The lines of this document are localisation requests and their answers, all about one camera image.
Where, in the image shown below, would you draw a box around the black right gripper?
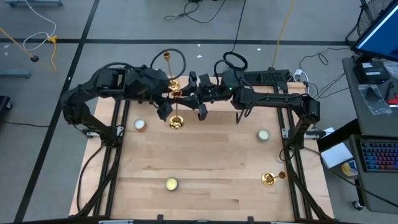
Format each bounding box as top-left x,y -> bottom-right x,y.
175,70 -> 242,110

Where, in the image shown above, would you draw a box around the long black cable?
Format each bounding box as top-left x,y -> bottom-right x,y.
303,145 -> 398,208

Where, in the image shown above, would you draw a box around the white floor cable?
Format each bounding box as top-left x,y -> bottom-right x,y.
22,0 -> 57,52

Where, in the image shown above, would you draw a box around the looped black floor cable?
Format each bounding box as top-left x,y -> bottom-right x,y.
163,0 -> 246,24

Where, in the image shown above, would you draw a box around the silver frame strip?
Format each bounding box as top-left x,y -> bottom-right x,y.
98,219 -> 134,224

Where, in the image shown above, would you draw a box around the silver candle tin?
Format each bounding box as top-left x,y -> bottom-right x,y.
257,128 -> 271,142

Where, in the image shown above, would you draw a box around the black power cables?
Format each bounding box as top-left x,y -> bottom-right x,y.
298,46 -> 354,105

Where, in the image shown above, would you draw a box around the thin black floor cable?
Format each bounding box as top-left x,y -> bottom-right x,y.
0,120 -> 41,128

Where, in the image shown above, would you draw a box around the wire floor fan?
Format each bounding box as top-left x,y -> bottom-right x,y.
346,0 -> 393,47

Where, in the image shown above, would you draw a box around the long yellow floor cable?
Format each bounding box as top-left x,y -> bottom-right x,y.
272,0 -> 295,70

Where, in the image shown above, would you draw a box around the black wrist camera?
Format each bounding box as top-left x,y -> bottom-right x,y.
157,100 -> 174,122
197,104 -> 208,121

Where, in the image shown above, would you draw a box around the black left wrist camera cable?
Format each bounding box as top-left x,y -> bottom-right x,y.
150,48 -> 187,82

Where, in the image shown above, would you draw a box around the coiled black floor cable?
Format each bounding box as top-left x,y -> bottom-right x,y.
223,0 -> 249,72

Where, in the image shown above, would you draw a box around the black perforated metal plate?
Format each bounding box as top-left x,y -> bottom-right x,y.
239,68 -> 290,85

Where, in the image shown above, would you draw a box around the black caster base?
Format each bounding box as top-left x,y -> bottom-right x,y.
0,95 -> 13,112

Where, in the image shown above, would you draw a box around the yellow cord with black end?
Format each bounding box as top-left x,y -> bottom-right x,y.
0,27 -> 40,63

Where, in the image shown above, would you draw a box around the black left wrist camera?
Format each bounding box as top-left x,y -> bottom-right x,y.
157,100 -> 174,122

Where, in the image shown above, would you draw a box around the purple patterned candle tin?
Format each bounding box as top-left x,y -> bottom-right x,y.
164,177 -> 179,192

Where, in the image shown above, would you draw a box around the yellow extension cable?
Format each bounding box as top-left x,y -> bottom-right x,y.
46,35 -> 59,73

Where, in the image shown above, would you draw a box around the white box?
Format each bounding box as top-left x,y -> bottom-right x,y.
320,141 -> 354,169

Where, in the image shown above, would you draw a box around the computer monitor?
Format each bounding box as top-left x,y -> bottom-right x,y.
351,0 -> 398,63

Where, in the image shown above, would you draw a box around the raised wooden shelf black legs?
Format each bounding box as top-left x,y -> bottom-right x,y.
160,75 -> 244,124

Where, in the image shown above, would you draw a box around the grey desk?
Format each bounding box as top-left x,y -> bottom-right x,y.
341,57 -> 398,138

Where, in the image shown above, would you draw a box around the clear plastic bag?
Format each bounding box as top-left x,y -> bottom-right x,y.
358,83 -> 393,116

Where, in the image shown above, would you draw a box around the yellow and blue object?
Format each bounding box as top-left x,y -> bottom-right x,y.
341,159 -> 359,177

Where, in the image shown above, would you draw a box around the grey rolling cart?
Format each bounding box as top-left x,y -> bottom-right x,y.
348,134 -> 398,215

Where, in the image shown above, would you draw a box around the short gold candlestick holder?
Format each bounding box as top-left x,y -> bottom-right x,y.
261,170 -> 287,187

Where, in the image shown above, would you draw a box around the small black computer box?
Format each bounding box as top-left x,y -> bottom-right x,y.
353,60 -> 391,85

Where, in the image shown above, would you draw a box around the grey desk leg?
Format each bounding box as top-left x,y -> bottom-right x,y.
4,0 -> 63,7

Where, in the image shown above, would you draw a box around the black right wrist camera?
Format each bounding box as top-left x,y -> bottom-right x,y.
197,104 -> 208,121

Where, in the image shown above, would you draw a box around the grey desk foot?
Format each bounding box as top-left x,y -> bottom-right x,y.
0,70 -> 32,79

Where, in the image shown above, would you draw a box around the medium gold candlestick holder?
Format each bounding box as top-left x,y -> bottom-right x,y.
169,88 -> 185,130

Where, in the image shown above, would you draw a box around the black aluminium table frame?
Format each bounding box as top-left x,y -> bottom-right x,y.
74,80 -> 336,224

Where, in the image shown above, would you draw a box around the black arm base cable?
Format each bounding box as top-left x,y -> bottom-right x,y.
76,144 -> 105,214

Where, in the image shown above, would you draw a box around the white power adapter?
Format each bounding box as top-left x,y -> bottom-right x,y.
293,68 -> 308,82

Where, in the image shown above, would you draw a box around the backlit rainbow keyboard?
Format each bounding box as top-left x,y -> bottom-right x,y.
359,139 -> 398,174

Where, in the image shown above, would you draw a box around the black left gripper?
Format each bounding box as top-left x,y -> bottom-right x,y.
141,67 -> 182,105

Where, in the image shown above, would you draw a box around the tall gold candlestick holder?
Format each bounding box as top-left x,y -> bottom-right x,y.
163,50 -> 181,91

